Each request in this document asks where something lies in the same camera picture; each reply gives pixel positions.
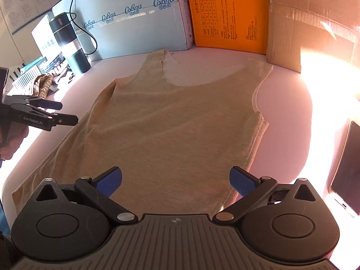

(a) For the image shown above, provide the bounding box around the black smartphone on table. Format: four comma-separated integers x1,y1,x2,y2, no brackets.
329,121,360,216

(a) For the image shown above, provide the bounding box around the orange cardboard box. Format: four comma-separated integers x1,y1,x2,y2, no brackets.
189,0,269,54

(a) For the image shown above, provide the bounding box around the beige knit tank top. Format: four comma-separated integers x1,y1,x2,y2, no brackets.
12,50,273,215

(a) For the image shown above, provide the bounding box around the black power cable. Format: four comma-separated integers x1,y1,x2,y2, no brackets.
68,0,99,56

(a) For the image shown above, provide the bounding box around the small dark product box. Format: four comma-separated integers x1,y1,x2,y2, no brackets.
42,52,65,72

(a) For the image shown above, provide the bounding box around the dark teal thermos bottle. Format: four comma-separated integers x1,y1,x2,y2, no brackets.
49,12,91,75

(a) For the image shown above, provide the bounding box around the light blue Cabau carton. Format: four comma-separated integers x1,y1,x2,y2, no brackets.
30,0,194,62

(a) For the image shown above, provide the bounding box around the operator left hand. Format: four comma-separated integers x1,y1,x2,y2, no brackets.
1,126,29,160

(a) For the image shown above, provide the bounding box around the brown corrugated cardboard box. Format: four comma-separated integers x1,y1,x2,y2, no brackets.
267,0,359,72

